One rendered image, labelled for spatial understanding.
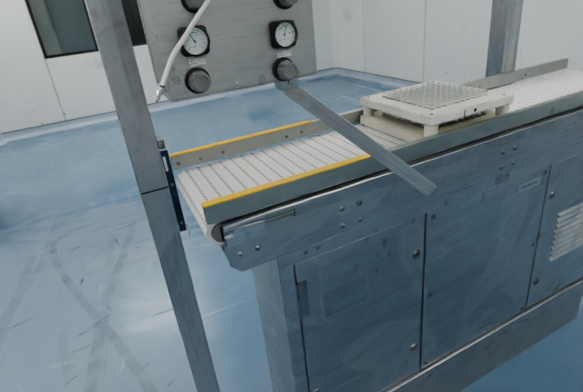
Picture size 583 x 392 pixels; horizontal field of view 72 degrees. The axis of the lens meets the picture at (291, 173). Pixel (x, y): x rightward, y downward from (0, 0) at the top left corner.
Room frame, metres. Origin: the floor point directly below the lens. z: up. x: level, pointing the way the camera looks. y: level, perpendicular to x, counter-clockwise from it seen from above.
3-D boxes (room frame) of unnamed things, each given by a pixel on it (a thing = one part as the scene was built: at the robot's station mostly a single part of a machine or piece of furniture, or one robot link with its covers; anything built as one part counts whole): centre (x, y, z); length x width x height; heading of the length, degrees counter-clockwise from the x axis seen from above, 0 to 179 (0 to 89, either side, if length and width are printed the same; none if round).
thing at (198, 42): (0.53, 0.10, 1.20); 0.04 x 0.01 x 0.04; 114
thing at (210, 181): (0.95, -0.42, 0.89); 1.35 x 0.25 x 0.05; 114
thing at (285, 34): (0.58, -0.01, 1.19); 0.04 x 0.01 x 0.04; 114
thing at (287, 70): (0.57, -0.01, 1.15); 0.03 x 0.03 x 0.04; 24
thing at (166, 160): (0.81, 0.26, 0.86); 0.02 x 0.01 x 0.20; 114
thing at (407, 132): (0.92, -0.35, 0.93); 0.24 x 0.24 x 0.02; 24
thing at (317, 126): (1.07, -0.35, 0.93); 1.32 x 0.02 x 0.03; 114
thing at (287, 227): (0.95, -0.42, 0.86); 1.30 x 0.29 x 0.10; 114
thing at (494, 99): (0.92, -0.35, 0.98); 0.25 x 0.24 x 0.02; 24
